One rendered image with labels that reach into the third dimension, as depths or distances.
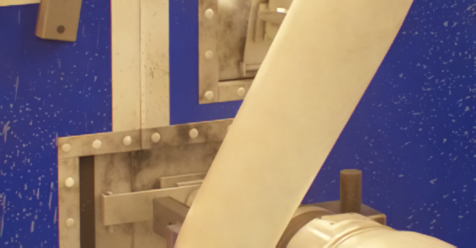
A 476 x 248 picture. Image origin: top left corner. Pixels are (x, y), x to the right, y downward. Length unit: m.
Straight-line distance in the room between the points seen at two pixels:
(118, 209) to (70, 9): 0.16
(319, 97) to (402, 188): 0.59
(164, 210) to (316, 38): 0.49
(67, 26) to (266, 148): 0.43
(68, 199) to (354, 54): 0.51
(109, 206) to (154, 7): 0.15
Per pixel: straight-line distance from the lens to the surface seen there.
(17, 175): 2.00
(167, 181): 2.07
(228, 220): 1.60
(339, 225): 1.85
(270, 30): 2.06
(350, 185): 1.95
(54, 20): 1.98
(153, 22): 2.02
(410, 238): 1.79
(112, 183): 2.05
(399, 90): 2.13
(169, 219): 2.02
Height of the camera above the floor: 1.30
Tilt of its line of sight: 13 degrees down
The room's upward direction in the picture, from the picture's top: straight up
